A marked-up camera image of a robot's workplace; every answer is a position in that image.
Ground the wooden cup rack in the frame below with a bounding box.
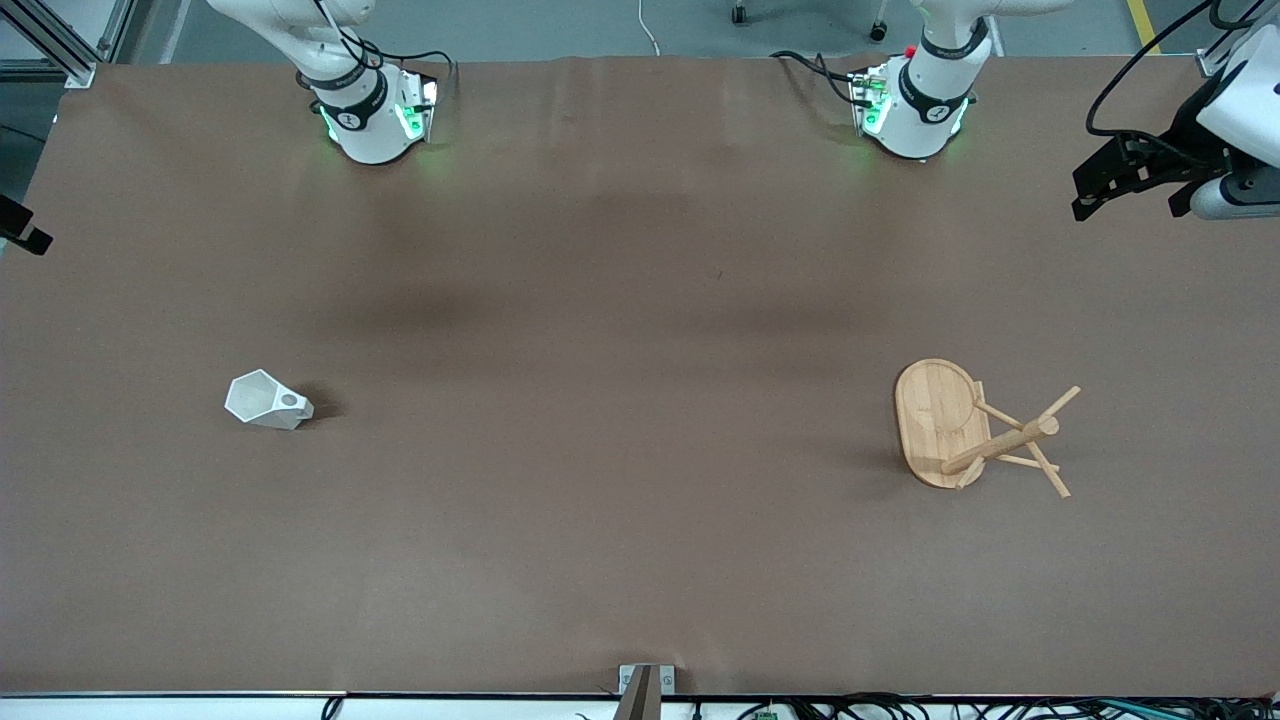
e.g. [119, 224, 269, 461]
[893, 358, 1083, 499]

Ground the black base cable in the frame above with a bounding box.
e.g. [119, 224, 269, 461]
[312, 0, 457, 81]
[770, 49, 863, 107]

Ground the white faceted cup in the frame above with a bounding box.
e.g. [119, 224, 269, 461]
[224, 369, 315, 431]

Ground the aluminium frame profile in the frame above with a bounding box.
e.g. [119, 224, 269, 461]
[0, 0, 136, 89]
[1195, 0, 1280, 77]

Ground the black right base cable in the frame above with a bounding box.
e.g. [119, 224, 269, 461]
[312, 0, 457, 81]

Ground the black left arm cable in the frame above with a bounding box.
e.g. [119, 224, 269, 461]
[1086, 0, 1246, 138]

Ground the black left base cable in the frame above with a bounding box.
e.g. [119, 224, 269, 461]
[770, 49, 863, 107]

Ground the metal camera post bracket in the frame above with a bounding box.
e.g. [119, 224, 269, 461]
[615, 664, 676, 720]

